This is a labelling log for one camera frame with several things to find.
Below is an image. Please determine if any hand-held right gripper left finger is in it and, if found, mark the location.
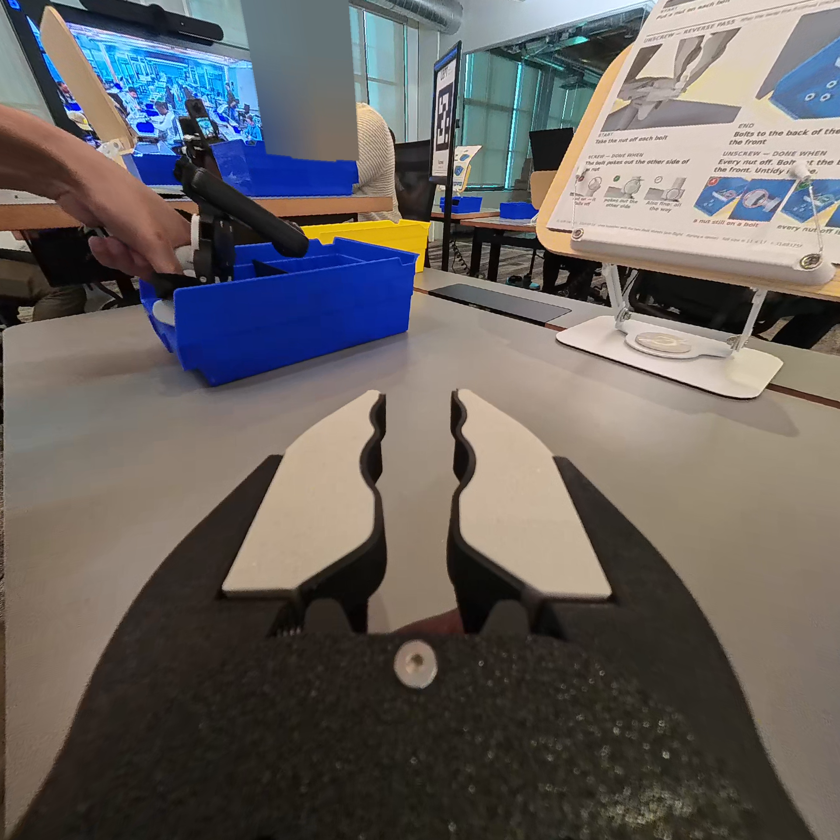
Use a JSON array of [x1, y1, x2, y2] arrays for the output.
[[222, 390, 388, 634]]

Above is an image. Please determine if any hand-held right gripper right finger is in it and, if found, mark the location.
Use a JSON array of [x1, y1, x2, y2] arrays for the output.
[[448, 388, 613, 634]]

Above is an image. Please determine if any blue plastic bin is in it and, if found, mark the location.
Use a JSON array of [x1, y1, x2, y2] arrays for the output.
[[139, 236, 420, 387]]

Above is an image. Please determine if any person's left forearm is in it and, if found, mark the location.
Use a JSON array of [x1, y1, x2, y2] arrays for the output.
[[0, 105, 142, 227]]

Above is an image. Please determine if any person's left hand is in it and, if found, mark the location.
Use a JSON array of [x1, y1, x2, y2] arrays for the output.
[[51, 169, 194, 280]]

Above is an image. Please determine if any long blue bin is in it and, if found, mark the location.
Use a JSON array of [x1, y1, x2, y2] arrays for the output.
[[211, 139, 361, 198]]

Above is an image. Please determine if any wooden-edged table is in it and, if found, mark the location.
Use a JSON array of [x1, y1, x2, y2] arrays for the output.
[[0, 192, 395, 232]]

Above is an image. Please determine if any yellow plastic bin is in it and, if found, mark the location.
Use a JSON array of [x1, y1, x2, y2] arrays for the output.
[[302, 220, 432, 271]]

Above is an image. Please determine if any large display screen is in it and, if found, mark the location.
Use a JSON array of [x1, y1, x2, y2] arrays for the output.
[[16, 0, 265, 153]]

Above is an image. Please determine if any wooden board document stand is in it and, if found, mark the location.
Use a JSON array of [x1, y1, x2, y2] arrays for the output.
[[535, 46, 840, 400], [39, 7, 140, 158]]

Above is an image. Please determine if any black flat pad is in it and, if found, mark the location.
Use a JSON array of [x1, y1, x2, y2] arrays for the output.
[[428, 283, 573, 326]]

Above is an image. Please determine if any small instruction sign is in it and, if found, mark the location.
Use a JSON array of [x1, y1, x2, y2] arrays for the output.
[[449, 146, 484, 193]]

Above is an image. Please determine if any printed tag board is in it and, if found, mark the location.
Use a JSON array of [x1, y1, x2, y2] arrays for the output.
[[428, 41, 464, 183]]

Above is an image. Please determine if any wooden table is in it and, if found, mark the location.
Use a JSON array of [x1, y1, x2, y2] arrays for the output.
[[430, 209, 542, 280]]

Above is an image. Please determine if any black flag panel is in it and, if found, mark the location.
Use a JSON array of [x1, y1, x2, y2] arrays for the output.
[[529, 128, 576, 173]]

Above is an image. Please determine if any printed instruction sheet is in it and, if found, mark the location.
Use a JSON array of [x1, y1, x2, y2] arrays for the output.
[[546, 0, 840, 287]]

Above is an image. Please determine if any silver ceiling duct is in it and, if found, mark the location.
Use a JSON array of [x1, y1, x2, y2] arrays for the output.
[[386, 0, 465, 32]]

